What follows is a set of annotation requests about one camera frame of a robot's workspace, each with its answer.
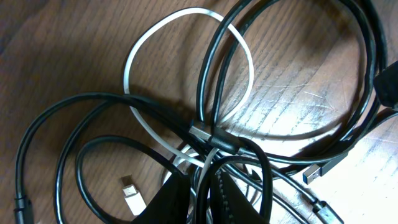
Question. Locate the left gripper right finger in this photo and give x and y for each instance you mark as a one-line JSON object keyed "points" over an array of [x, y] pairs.
{"points": [[228, 204]]}

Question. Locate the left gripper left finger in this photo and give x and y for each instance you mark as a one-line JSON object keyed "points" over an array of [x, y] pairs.
{"points": [[170, 204]]}

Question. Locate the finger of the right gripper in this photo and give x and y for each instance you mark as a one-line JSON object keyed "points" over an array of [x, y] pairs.
{"points": [[385, 85]]}

